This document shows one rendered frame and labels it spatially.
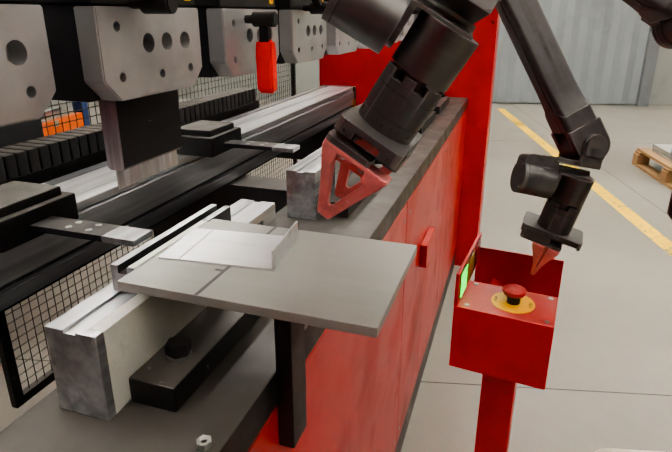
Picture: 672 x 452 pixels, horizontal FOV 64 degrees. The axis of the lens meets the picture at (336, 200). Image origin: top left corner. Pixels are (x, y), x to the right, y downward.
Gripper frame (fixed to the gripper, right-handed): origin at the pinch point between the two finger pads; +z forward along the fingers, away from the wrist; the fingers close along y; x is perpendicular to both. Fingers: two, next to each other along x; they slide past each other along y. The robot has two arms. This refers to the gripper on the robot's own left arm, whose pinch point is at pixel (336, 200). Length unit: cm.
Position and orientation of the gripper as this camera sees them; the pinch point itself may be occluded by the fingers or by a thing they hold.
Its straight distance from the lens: 53.6
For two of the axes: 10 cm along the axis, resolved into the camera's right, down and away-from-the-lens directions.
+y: -3.2, 3.0, -9.0
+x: 8.1, 5.8, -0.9
